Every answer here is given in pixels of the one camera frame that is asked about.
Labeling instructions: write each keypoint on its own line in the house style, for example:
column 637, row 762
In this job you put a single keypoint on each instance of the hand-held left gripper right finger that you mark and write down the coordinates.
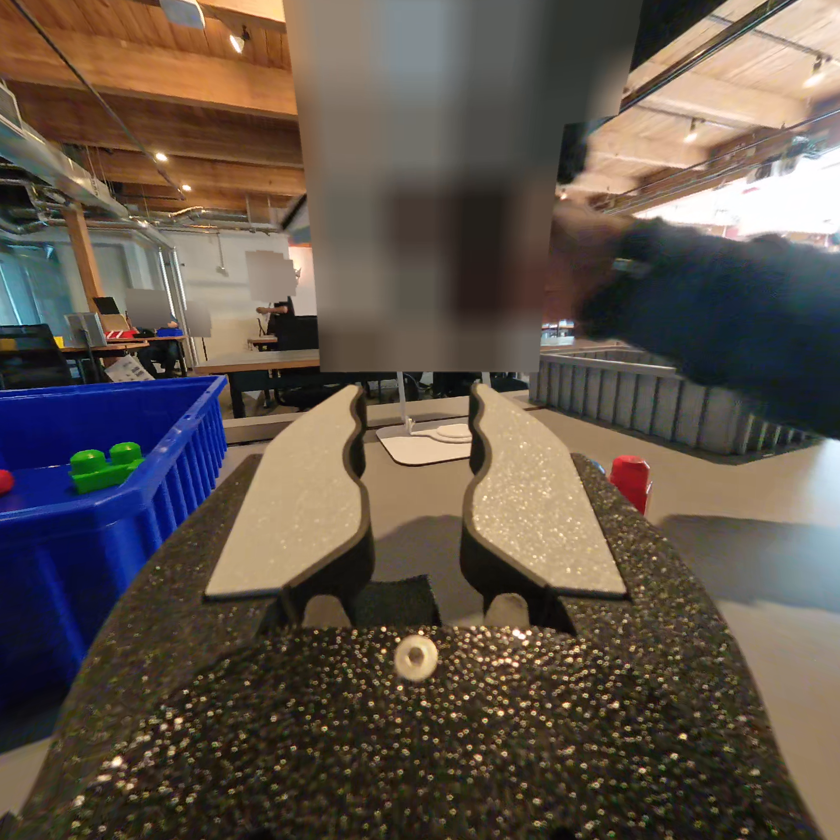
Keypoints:
column 538, row 518

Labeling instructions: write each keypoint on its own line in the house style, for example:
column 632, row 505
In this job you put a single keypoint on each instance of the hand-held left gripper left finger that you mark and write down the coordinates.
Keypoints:
column 295, row 512

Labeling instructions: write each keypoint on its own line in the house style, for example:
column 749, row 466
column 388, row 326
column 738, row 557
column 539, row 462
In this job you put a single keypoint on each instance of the red single-stud block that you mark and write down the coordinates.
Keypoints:
column 630, row 476

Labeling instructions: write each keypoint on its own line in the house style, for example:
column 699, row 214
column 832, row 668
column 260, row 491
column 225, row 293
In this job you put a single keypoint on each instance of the pile of assorted toy blocks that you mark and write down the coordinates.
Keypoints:
column 98, row 469

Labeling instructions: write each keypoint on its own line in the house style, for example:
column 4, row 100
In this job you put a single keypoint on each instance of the blue ribbed plastic bin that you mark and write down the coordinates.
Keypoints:
column 98, row 558

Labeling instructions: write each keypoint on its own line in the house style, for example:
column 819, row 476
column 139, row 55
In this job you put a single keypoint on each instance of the person's right forearm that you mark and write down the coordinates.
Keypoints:
column 722, row 302

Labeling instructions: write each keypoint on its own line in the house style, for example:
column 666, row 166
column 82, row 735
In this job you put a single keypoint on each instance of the person's right hand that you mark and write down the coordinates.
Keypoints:
column 584, row 262

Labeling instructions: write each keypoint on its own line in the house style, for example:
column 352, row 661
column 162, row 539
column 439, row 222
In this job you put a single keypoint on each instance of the grey ribbed plastic bin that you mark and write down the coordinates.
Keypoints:
column 656, row 400

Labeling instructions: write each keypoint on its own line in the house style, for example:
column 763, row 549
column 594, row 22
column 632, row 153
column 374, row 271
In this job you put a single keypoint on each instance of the black mesh chair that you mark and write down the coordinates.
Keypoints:
column 33, row 354

